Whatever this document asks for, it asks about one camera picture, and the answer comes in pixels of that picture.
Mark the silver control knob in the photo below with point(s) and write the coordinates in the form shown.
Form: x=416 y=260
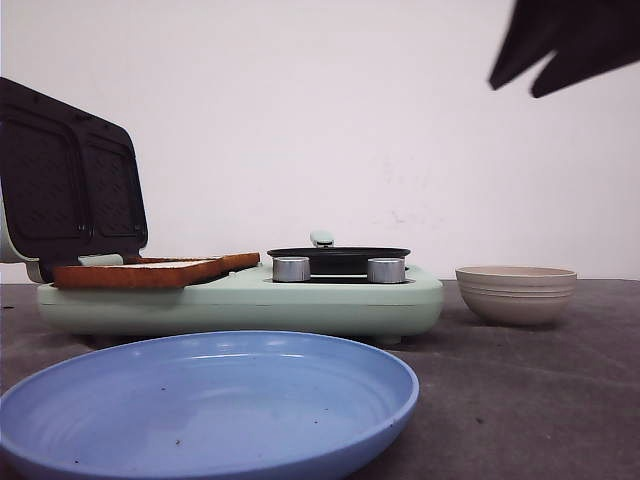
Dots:
x=386 y=270
x=291 y=269

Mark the mint green breakfast maker base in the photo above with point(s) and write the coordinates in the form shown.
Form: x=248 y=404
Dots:
x=250 y=300

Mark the right silver control knob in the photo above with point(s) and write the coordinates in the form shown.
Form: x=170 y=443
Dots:
x=386 y=270

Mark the black frying pan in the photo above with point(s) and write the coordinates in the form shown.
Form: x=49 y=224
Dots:
x=325 y=258

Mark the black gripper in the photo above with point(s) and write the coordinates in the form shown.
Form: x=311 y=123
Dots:
x=604 y=33

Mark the beige ribbed bowl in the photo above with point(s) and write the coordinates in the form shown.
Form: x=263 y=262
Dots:
x=516 y=295

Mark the left silver control knob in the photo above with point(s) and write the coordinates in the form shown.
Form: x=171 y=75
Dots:
x=291 y=269

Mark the breakfast maker hinged lid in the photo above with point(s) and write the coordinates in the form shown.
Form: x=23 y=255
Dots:
x=70 y=186

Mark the blue round plate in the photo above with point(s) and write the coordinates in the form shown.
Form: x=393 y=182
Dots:
x=223 y=405

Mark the toast slice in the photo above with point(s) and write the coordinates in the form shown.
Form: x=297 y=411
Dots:
x=228 y=261
x=174 y=274

